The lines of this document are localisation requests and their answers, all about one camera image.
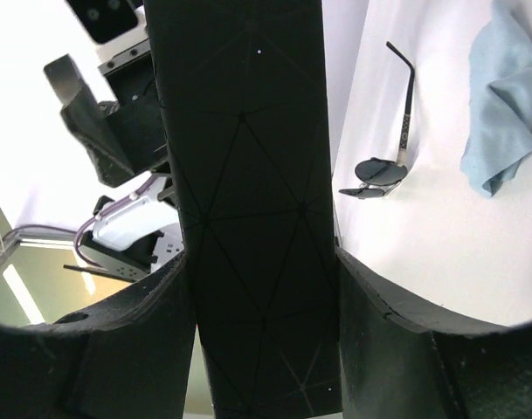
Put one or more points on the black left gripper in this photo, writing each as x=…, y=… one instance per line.
x=122, y=138

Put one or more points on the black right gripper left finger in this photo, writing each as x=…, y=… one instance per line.
x=127, y=356

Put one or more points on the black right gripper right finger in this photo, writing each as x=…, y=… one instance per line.
x=406, y=357

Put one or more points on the black glasses case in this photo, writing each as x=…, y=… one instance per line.
x=242, y=90

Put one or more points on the light blue cleaning cloth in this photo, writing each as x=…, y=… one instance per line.
x=500, y=107

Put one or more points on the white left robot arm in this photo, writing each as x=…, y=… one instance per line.
x=135, y=235

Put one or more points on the dark aviator sunglasses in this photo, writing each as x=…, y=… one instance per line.
x=379, y=177

